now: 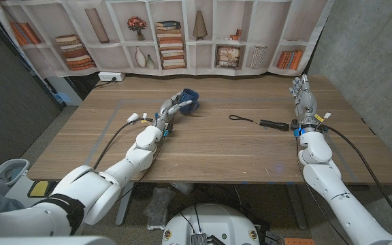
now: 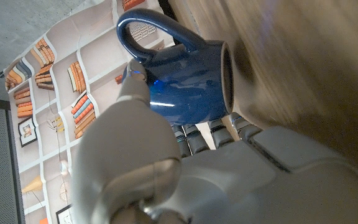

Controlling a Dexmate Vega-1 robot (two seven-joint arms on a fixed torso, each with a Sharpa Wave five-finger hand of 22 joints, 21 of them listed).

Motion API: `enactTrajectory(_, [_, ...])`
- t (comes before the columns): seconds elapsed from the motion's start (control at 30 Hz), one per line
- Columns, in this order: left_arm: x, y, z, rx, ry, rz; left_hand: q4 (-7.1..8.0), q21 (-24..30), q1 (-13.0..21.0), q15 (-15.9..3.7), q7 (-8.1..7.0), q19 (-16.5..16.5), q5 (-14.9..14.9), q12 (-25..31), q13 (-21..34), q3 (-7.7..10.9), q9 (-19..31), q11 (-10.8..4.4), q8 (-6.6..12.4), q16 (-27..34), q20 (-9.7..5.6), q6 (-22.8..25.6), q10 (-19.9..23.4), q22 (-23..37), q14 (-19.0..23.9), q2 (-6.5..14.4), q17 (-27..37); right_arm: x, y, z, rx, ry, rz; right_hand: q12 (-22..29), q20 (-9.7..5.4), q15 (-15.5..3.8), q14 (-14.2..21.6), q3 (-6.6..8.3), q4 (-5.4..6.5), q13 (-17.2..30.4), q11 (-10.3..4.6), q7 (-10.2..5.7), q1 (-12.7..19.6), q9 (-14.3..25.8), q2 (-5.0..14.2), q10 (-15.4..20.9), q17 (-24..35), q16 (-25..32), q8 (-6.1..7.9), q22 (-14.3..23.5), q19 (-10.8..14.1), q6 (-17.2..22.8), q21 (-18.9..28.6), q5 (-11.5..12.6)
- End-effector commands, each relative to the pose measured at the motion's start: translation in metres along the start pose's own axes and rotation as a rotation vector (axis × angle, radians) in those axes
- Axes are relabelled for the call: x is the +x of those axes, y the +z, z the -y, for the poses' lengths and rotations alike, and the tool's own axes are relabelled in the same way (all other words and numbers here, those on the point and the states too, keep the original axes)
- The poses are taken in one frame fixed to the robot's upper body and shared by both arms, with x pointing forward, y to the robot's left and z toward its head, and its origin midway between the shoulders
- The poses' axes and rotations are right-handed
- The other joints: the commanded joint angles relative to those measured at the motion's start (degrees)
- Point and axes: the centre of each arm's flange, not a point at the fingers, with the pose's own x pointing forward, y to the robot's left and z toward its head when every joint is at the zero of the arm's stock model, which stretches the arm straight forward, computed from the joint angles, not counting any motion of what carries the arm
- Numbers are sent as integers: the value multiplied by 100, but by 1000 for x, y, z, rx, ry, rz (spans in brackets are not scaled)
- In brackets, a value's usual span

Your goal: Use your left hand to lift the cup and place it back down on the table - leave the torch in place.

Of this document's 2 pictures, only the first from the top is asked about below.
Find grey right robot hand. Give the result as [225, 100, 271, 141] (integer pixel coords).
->
[288, 73, 319, 127]

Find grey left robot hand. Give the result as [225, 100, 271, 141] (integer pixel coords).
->
[153, 91, 194, 132]

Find dark blue ceramic cup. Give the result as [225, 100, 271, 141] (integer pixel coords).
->
[178, 88, 200, 115]

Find printed bookshelf backdrop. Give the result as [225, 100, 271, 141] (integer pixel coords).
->
[0, 0, 335, 80]

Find white power strip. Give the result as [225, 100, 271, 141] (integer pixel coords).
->
[97, 71, 127, 82]

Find clear plastic bag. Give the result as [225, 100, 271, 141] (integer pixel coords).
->
[144, 186, 176, 231]

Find white cabinet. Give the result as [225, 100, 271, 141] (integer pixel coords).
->
[46, 75, 84, 107]

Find grey metal table leg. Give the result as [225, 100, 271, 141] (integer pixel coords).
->
[286, 183, 308, 231]
[115, 183, 135, 227]

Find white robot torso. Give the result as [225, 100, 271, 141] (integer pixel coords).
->
[161, 203, 261, 245]

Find grey metal heatsink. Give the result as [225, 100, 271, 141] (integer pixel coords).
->
[191, 233, 208, 245]

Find orange box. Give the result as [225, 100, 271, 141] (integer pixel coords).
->
[284, 238, 316, 245]

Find yellow black foot pedal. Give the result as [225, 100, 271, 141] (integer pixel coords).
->
[27, 180, 59, 199]

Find black torch with lanyard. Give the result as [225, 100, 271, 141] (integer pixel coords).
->
[229, 114, 291, 133]

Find black power strip cable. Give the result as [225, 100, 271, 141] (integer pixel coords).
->
[93, 77, 118, 89]

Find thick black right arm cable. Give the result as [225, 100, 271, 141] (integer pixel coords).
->
[321, 124, 392, 235]

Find thin black torso cable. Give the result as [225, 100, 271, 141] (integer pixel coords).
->
[193, 205, 203, 235]
[178, 210, 196, 235]

